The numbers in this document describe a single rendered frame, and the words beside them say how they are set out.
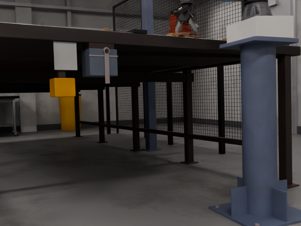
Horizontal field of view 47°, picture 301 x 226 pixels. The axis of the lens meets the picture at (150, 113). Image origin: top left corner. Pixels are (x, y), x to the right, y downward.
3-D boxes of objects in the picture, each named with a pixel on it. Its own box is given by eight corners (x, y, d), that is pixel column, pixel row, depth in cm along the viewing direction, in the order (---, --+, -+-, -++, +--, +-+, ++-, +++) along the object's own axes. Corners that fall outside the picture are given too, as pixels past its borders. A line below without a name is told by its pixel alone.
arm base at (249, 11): (280, 18, 170) (278, -3, 169) (254, 19, 164) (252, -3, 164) (259, 25, 184) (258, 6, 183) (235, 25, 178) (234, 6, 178)
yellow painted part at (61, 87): (75, 96, 149) (74, 41, 148) (54, 97, 144) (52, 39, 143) (70, 97, 155) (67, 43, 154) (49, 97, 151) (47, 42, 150)
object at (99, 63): (119, 83, 158) (118, 43, 157) (91, 83, 151) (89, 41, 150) (109, 84, 167) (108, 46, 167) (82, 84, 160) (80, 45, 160)
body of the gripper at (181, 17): (196, 22, 214) (196, 2, 213) (188, 19, 207) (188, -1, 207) (186, 24, 219) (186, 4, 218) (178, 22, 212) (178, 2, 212)
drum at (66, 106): (77, 128, 738) (75, 94, 735) (86, 129, 701) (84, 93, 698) (56, 130, 712) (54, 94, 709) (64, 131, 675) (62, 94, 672)
